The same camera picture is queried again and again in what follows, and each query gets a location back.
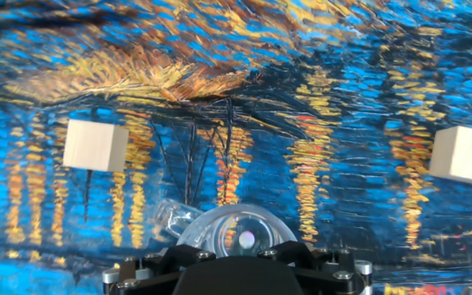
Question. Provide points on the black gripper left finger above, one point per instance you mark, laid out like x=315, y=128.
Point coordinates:
x=146, y=274

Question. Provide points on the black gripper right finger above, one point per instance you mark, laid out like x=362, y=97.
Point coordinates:
x=330, y=274

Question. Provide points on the starry night painted cloth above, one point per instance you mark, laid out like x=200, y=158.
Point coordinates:
x=342, y=196

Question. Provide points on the light wooden cube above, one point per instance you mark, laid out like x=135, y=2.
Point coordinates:
x=94, y=145
x=465, y=155

